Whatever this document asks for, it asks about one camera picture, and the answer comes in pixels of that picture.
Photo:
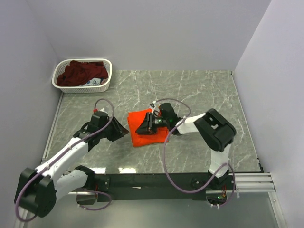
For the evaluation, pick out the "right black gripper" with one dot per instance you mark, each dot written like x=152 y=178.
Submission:
x=147 y=127

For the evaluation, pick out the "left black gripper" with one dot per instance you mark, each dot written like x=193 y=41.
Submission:
x=119 y=130

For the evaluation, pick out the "orange polo shirt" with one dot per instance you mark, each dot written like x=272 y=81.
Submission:
x=134 y=120

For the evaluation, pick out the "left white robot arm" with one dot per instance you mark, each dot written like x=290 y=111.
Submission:
x=39 y=189

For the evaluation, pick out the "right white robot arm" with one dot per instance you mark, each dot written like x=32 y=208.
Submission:
x=216 y=131

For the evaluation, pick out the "white printed shirt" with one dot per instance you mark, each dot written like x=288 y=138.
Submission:
x=95 y=82

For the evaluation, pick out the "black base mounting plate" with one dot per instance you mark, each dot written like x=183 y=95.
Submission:
x=152 y=186

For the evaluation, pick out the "dark red shirt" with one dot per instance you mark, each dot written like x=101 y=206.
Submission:
x=78 y=73

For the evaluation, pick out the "white plastic laundry basket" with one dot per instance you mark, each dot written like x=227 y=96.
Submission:
x=82 y=89

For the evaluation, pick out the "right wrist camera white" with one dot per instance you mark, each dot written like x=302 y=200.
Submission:
x=154 y=108

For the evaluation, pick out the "aluminium rail frame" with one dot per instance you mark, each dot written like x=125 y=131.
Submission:
x=217 y=197

